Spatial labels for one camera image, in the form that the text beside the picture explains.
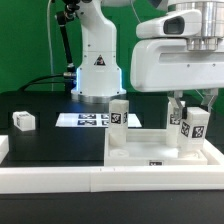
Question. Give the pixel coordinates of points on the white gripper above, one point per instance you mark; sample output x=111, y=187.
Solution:
x=163, y=61

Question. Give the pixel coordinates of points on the white square tabletop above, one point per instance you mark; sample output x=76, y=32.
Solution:
x=147, y=147

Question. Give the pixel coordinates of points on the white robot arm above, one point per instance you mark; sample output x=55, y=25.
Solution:
x=99, y=76

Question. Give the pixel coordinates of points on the white sheet with AprilTags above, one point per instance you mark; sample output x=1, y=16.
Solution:
x=91, y=120

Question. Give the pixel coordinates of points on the white U-shaped fence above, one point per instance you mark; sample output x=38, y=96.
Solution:
x=99, y=179

